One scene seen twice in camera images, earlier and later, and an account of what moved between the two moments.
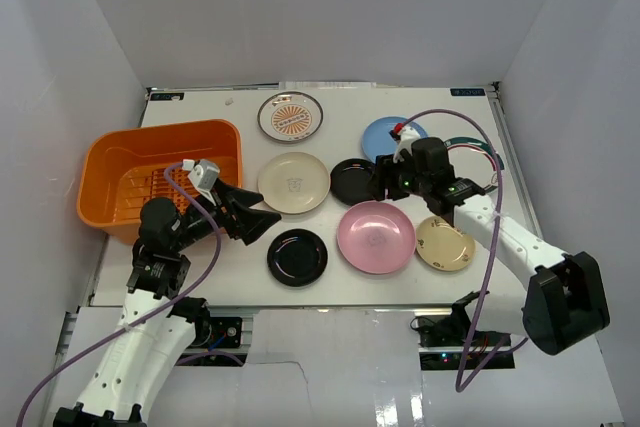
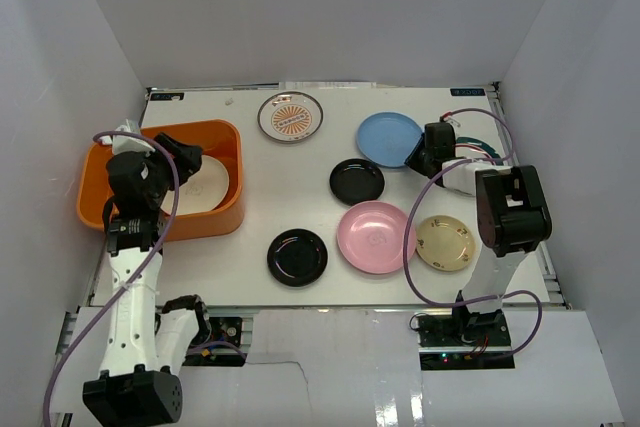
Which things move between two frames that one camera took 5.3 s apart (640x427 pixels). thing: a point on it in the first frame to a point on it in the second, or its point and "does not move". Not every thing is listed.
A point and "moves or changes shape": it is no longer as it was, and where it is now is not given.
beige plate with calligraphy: (443, 247) does not move
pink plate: (376, 237) does not move
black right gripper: (387, 169) to (413, 162)
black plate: (297, 258) does not move
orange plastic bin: (122, 167) does not move
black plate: (349, 180) does not move
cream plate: (293, 183) moves or changes shape
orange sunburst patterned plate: (290, 117) does not move
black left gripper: (230, 214) to (185, 157)
